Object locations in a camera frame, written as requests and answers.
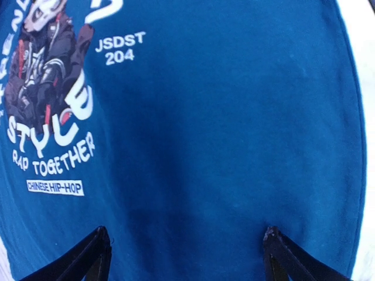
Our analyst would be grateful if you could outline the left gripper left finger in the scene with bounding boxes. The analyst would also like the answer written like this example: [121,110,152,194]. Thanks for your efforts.
[23,226,112,281]

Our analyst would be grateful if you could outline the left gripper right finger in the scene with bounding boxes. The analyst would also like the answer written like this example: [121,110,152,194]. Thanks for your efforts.
[263,227,349,281]

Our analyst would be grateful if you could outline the blue printed t-shirt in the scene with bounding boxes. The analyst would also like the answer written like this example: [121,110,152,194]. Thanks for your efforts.
[1,1,366,280]

